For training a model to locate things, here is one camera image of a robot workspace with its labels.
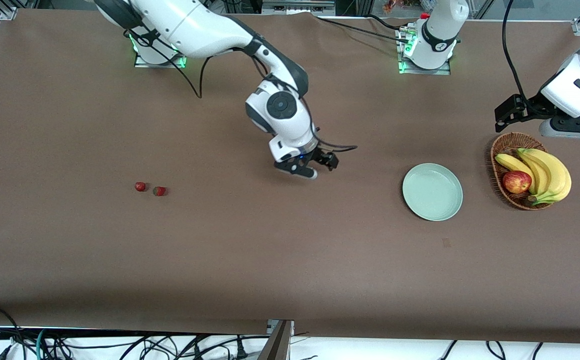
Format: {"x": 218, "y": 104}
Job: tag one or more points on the pale green round plate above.
{"x": 432, "y": 192}

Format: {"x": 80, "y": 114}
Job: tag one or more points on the red apple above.
{"x": 516, "y": 182}

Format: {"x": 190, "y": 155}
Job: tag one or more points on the yellow banana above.
{"x": 560, "y": 175}
{"x": 540, "y": 170}
{"x": 512, "y": 162}

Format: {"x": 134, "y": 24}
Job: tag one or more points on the aluminium frame post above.
{"x": 277, "y": 345}

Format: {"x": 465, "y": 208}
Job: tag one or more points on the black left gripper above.
{"x": 531, "y": 109}

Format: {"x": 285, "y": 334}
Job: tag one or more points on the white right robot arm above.
{"x": 195, "y": 25}

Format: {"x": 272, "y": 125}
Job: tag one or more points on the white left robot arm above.
{"x": 565, "y": 97}

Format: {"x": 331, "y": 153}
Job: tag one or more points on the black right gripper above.
{"x": 319, "y": 155}

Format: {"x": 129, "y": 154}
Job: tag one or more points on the red strawberry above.
{"x": 140, "y": 186}
{"x": 159, "y": 191}

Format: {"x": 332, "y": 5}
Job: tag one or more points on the brown wicker basket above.
{"x": 507, "y": 145}

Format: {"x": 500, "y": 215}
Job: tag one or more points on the brown table cover sheet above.
{"x": 120, "y": 125}

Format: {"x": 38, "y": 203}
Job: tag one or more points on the grey metal rail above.
{"x": 297, "y": 6}

